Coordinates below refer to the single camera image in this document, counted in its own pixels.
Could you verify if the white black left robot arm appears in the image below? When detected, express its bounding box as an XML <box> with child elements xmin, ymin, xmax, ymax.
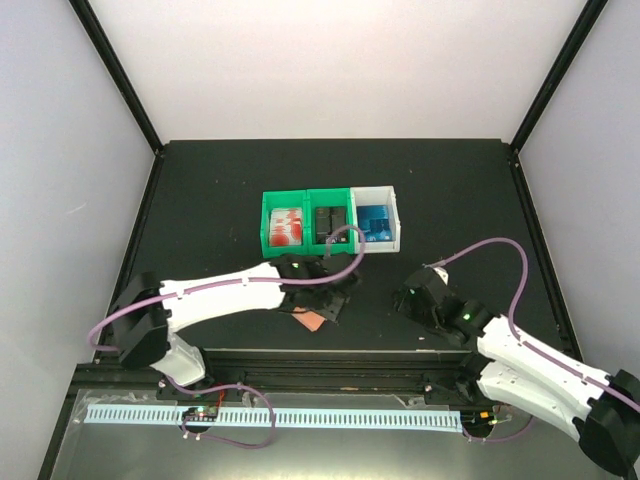
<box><xmin>109</xmin><ymin>253</ymin><xmax>360</xmax><ymax>399</ymax></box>

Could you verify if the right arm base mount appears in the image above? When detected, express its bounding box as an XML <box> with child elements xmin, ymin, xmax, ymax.
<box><xmin>422</xmin><ymin>375</ymin><xmax>496</xmax><ymax>407</ymax></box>

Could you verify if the black frame post right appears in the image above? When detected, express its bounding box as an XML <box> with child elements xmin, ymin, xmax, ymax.
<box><xmin>510</xmin><ymin>0</ymin><xmax>609</xmax><ymax>154</ymax></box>

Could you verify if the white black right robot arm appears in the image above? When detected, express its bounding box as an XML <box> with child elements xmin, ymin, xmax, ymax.
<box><xmin>393</xmin><ymin>267</ymin><xmax>639</xmax><ymax>479</ymax></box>

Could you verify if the left green plastic bin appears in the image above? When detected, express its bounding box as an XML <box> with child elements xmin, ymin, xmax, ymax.
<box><xmin>260</xmin><ymin>190</ymin><xmax>310</xmax><ymax>258</ymax></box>

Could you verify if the controller board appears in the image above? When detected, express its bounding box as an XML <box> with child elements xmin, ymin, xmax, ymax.
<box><xmin>181</xmin><ymin>406</ymin><xmax>219</xmax><ymax>424</ymax></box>
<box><xmin>460</xmin><ymin>410</ymin><xmax>502</xmax><ymax>428</ymax></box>

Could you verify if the black frame post left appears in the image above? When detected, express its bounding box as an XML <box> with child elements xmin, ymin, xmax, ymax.
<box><xmin>69</xmin><ymin>0</ymin><xmax>164</xmax><ymax>155</ymax></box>

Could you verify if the left controller board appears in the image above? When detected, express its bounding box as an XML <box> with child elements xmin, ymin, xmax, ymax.
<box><xmin>181</xmin><ymin>406</ymin><xmax>219</xmax><ymax>424</ymax></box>

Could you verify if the white plastic bin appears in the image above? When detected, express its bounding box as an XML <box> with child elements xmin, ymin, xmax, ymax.
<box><xmin>351</xmin><ymin>185</ymin><xmax>401</xmax><ymax>254</ymax></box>

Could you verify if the right controller board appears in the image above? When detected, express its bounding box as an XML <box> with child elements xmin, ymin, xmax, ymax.
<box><xmin>460</xmin><ymin>410</ymin><xmax>502</xmax><ymax>428</ymax></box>

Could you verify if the red white card stack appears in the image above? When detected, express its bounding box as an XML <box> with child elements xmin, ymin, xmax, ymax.
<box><xmin>268</xmin><ymin>207</ymin><xmax>304</xmax><ymax>247</ymax></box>

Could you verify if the middle green plastic bin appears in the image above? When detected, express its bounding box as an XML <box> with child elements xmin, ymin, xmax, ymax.
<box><xmin>304</xmin><ymin>188</ymin><xmax>357</xmax><ymax>256</ymax></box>

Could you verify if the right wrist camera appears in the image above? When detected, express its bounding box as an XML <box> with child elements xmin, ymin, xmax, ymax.
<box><xmin>425</xmin><ymin>265</ymin><xmax>449</xmax><ymax>285</ymax></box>

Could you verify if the blue card stack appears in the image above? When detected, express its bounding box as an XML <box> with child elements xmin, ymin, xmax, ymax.
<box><xmin>356</xmin><ymin>205</ymin><xmax>393</xmax><ymax>243</ymax></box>

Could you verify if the tan leather card holder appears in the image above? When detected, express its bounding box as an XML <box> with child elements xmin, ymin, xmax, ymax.
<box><xmin>292</xmin><ymin>309</ymin><xmax>326</xmax><ymax>332</ymax></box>

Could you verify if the white slotted cable duct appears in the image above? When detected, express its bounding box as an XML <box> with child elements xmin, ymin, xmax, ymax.
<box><xmin>84</xmin><ymin>404</ymin><xmax>463</xmax><ymax>433</ymax></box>

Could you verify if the black vip card stack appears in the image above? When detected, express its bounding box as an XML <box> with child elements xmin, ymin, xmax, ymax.
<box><xmin>314</xmin><ymin>206</ymin><xmax>347</xmax><ymax>244</ymax></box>

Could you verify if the green plastic bin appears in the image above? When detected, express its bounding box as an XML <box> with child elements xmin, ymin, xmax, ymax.
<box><xmin>304</xmin><ymin>188</ymin><xmax>357</xmax><ymax>256</ymax></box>
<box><xmin>260</xmin><ymin>190</ymin><xmax>310</xmax><ymax>258</ymax></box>

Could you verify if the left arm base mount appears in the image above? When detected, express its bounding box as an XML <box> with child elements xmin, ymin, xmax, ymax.
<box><xmin>156</xmin><ymin>374</ymin><xmax>244</xmax><ymax>403</ymax></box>

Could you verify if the black frame post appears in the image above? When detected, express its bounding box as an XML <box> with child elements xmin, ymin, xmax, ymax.
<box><xmin>510</xmin><ymin>0</ymin><xmax>609</xmax><ymax>154</ymax></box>
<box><xmin>69</xmin><ymin>0</ymin><xmax>164</xmax><ymax>155</ymax></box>

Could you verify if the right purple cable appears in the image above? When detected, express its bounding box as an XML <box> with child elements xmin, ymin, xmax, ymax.
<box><xmin>424</xmin><ymin>237</ymin><xmax>640</xmax><ymax>444</ymax></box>

